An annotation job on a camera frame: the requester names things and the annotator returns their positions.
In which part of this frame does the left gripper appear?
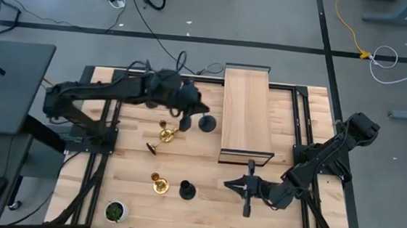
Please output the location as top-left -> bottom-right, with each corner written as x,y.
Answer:
173,77 -> 213,134

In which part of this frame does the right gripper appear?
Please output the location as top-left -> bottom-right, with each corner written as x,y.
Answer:
221,157 -> 271,220

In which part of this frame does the gold candlestick holder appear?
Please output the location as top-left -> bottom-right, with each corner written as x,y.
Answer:
157,119 -> 178,144
149,172 -> 171,196
145,123 -> 181,158

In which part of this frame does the small plant in white pot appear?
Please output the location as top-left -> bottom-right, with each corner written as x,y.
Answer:
102,200 -> 131,224

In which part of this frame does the grey desk leg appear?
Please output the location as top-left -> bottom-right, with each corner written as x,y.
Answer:
361,0 -> 407,26

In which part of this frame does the grey cable loop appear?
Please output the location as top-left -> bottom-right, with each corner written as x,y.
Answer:
195,60 -> 226,77

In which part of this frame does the wooden shelf riser black frame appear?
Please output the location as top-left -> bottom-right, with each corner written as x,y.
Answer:
216,62 -> 282,168

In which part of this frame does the black aluminium table frame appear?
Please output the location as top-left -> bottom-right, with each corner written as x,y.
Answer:
44,62 -> 376,228

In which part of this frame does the long black floor cable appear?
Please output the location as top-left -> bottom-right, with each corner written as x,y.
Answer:
119,0 -> 203,76

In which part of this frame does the yellow extension cable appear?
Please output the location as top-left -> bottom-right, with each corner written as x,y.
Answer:
330,0 -> 376,61

